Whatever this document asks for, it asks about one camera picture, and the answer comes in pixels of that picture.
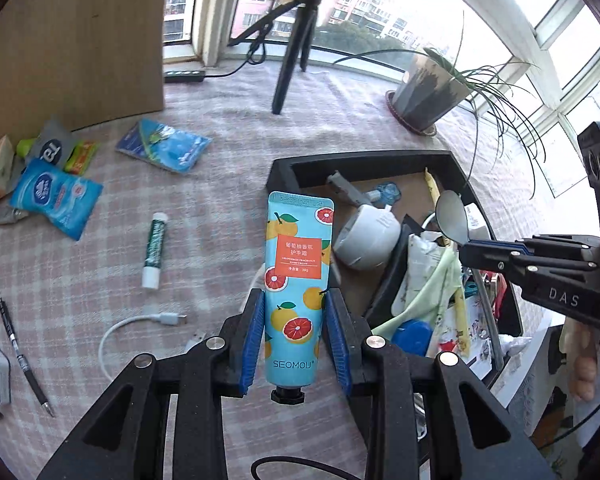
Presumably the yellow stick packet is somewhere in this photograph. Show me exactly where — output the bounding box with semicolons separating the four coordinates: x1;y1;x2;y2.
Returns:
423;167;444;207

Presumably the grey sachet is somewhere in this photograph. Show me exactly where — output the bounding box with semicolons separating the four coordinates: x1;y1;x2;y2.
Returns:
29;117;76;169

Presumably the black ring light cable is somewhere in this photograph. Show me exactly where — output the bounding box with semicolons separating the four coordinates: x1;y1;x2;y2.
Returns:
202;0;282;79

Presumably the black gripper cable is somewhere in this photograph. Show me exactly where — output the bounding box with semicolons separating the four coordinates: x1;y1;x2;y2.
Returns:
251;454;367;480

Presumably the cardboard sheet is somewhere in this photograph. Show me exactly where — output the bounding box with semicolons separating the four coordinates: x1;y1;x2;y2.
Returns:
0;0;172;147

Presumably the white crumpled packet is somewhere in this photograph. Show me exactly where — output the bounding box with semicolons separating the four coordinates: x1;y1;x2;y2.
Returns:
397;232;451;312

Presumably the red envelope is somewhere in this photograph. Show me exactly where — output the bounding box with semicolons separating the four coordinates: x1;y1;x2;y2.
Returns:
484;270;509;322

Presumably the blue card packet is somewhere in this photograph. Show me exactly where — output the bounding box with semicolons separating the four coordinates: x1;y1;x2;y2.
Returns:
114;118;214;176

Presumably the cartoon print packet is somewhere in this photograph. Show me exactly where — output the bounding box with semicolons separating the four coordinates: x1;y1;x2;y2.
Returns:
430;290;492;367

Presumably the person's right hand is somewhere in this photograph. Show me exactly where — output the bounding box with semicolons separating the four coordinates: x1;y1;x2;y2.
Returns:
560;321;600;404

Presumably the black power strip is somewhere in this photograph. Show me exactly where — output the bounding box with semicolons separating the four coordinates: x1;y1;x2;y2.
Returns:
163;69;205;84

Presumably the yellow green candy packet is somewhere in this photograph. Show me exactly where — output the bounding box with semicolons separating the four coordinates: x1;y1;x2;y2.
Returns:
63;141;100;176

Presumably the metal spoon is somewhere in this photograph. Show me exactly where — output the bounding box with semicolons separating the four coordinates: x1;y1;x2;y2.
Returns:
434;188;506;382

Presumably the white USB cable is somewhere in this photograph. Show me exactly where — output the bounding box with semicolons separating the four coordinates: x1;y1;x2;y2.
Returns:
98;310;189;387

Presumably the pink plaid cloth desktop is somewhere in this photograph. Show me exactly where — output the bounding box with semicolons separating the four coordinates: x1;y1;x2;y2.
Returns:
0;60;556;480

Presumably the red plant saucer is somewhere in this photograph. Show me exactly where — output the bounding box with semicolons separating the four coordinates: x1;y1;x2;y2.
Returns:
384;90;439;137

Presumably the black pen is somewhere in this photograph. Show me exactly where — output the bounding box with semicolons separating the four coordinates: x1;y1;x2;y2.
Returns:
0;295;56;419

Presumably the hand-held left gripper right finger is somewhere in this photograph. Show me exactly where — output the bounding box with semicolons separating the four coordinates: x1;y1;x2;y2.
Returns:
322;287;556;480

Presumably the grey glue tube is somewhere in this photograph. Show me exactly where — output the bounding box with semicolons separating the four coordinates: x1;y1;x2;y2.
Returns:
327;170;376;206

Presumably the black tray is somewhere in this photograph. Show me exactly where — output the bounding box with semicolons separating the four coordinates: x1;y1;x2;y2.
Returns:
265;150;524;397

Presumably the white round device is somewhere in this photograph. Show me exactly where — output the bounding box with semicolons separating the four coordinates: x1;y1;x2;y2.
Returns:
332;203;401;271

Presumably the light green cloth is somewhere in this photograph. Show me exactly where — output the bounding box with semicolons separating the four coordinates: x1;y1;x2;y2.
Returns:
372;245;464;352

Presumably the green white lip balm stick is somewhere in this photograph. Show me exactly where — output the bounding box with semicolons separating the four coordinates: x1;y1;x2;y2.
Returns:
141;212;170;290

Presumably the blue round lid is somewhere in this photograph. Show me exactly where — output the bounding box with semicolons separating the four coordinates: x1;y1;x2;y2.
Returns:
390;319;434;357

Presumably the black tripod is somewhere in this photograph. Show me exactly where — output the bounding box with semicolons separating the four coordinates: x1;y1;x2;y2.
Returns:
227;0;332;116

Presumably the fruit print hand cream tube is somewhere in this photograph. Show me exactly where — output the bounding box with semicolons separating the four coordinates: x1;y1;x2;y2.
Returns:
263;190;336;406

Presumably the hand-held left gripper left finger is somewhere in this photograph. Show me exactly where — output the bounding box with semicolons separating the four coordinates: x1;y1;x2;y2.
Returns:
37;287;266;480

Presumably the blue wet wipes pack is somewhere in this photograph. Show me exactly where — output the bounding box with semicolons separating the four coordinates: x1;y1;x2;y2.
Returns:
8;157;105;241

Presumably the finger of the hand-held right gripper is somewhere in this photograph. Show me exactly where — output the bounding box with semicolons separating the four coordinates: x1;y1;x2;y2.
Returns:
467;234;600;253
459;247;596;286

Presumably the potted plant in grey pot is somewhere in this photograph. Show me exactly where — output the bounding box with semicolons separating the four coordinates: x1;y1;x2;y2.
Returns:
332;10;548;202

